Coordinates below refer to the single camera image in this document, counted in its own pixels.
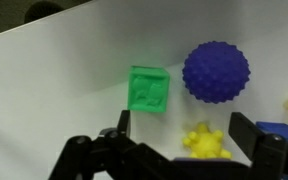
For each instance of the purple bumpy ball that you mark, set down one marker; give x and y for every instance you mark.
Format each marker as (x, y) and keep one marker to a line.
(215, 72)

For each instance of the green block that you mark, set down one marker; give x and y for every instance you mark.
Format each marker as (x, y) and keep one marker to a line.
(148, 89)

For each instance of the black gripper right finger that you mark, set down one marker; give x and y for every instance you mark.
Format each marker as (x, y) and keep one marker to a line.
(268, 152)

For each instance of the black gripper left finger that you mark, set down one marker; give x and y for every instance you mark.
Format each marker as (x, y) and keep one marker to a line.
(114, 152)

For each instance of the yellow spiky ball toy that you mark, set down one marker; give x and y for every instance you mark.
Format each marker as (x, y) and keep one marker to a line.
(205, 144)

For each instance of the dark blue block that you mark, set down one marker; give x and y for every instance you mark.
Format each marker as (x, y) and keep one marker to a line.
(274, 128)

